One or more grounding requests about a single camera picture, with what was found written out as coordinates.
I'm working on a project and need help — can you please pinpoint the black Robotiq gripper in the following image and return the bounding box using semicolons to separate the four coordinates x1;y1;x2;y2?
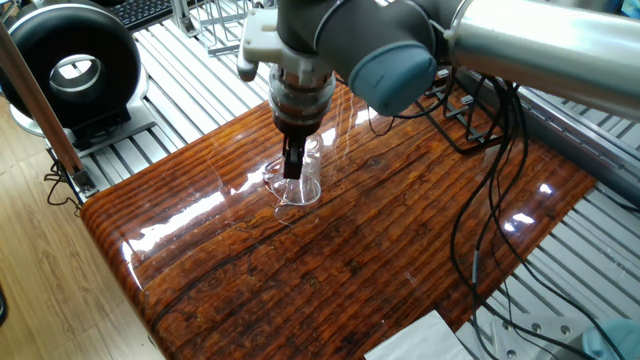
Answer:
272;112;329;181

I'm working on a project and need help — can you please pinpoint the clear glass cup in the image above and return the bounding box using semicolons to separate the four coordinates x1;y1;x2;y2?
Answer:
262;132;324;207

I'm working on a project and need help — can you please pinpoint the wood grain table mat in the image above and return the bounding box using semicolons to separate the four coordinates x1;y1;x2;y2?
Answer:
80;82;599;360

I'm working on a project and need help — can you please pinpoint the black keyboard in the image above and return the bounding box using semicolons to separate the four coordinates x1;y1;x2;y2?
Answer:
107;0;176;31

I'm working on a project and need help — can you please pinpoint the white paper sheet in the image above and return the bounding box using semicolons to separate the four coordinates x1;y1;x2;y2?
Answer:
363;309;474;360

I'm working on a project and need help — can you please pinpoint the white wire dish rack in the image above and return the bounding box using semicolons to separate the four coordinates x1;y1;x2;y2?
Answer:
169;0;261;56

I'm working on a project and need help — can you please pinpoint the black wire cup rack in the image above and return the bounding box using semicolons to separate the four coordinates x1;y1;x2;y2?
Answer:
414;67;506;155

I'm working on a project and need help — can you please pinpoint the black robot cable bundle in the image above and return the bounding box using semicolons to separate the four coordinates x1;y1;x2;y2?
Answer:
367;74;626;360

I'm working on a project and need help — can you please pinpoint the thin black floor cable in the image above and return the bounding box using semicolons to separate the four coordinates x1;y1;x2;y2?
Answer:
43;159;84;216

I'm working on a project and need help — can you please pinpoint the brown frame post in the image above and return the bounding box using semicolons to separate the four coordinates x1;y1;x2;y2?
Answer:
0;22;99;199

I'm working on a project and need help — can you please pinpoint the black ring-shaped blower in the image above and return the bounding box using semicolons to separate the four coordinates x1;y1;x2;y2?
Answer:
0;2;159;159

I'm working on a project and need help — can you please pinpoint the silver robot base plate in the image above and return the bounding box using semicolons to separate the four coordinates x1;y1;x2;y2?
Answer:
492;312;591;360

